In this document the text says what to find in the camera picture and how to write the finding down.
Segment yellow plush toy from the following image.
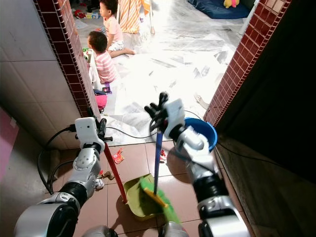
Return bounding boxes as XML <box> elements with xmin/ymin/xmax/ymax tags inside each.
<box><xmin>223</xmin><ymin>0</ymin><xmax>240</xmax><ymax>9</ymax></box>

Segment pink cabinet panel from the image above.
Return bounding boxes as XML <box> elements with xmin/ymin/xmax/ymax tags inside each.
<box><xmin>0</xmin><ymin>108</ymin><xmax>20</xmax><ymax>181</ymax></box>

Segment blue plastic bucket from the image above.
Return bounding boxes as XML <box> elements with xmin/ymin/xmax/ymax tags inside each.
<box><xmin>183</xmin><ymin>117</ymin><xmax>218</xmax><ymax>152</ymax></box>

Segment colourful toy boxes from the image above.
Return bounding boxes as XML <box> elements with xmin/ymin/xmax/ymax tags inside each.
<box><xmin>73</xmin><ymin>7</ymin><xmax>100</xmax><ymax>20</ymax></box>

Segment silver right robot leg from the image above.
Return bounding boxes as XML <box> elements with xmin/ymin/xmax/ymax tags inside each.
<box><xmin>160</xmin><ymin>221</ymin><xmax>188</xmax><ymax>237</ymax></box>

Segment silver robot leg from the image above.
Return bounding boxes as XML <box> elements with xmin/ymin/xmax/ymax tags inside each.
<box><xmin>160</xmin><ymin>221</ymin><xmax>188</xmax><ymax>237</ymax></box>
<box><xmin>81</xmin><ymin>225</ymin><xmax>119</xmax><ymax>237</ymax></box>

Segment small red floor toy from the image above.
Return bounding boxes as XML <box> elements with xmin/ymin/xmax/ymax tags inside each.
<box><xmin>113</xmin><ymin>148</ymin><xmax>125</xmax><ymax>164</ymax></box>

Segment green dustpan with red handle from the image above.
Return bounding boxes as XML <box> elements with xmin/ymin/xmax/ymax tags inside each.
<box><xmin>104</xmin><ymin>144</ymin><xmax>159</xmax><ymax>221</ymax></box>

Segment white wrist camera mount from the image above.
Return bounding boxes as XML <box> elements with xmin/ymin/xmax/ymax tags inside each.
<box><xmin>75</xmin><ymin>117</ymin><xmax>103</xmax><ymax>146</ymax></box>
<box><xmin>160</xmin><ymin>98</ymin><xmax>187</xmax><ymax>136</ymax></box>

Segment blue-handled green broom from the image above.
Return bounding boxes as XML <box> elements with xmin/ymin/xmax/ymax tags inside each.
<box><xmin>138</xmin><ymin>126</ymin><xmax>181</xmax><ymax>224</ymax></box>

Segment white plastic baby stand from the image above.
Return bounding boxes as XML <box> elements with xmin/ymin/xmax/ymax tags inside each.
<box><xmin>86</xmin><ymin>49</ymin><xmax>102</xmax><ymax>90</ymax></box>

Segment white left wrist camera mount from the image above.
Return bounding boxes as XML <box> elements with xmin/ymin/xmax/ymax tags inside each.
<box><xmin>75</xmin><ymin>117</ymin><xmax>103</xmax><ymax>146</ymax></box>

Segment orange striped cloth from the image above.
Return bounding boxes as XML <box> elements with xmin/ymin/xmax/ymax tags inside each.
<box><xmin>118</xmin><ymin>0</ymin><xmax>151</xmax><ymax>35</ymax></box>

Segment dark blue floor mattress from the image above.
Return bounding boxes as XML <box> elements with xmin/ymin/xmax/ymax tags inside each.
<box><xmin>188</xmin><ymin>0</ymin><xmax>250</xmax><ymax>20</ymax></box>

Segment black floor cable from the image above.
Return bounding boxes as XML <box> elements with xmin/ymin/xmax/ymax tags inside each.
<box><xmin>105</xmin><ymin>126</ymin><xmax>154</xmax><ymax>141</ymax></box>

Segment child in pink shirt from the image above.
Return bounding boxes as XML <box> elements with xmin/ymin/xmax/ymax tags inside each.
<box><xmin>98</xmin><ymin>0</ymin><xmax>136</xmax><ymax>57</ymax></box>

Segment short black arm cable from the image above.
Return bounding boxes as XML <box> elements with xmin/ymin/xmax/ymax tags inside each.
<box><xmin>48</xmin><ymin>159</ymin><xmax>79</xmax><ymax>194</ymax></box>

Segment silver left robot leg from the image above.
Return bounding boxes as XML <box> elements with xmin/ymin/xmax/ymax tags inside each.
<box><xmin>81</xmin><ymin>225</ymin><xmax>119</xmax><ymax>237</ymax></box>

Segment child in striped shirt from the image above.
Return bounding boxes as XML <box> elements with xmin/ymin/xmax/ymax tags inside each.
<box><xmin>87</xmin><ymin>31</ymin><xmax>118</xmax><ymax>83</ymax></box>

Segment long black arm cable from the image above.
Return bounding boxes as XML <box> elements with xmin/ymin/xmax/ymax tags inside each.
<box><xmin>36</xmin><ymin>126</ymin><xmax>77</xmax><ymax>196</ymax></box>

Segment pink round toy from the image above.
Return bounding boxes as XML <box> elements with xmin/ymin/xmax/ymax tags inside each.
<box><xmin>95</xmin><ymin>91</ymin><xmax>108</xmax><ymax>112</ymax></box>

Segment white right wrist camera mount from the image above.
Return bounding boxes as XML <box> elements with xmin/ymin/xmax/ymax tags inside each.
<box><xmin>160</xmin><ymin>98</ymin><xmax>187</xmax><ymax>136</ymax></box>

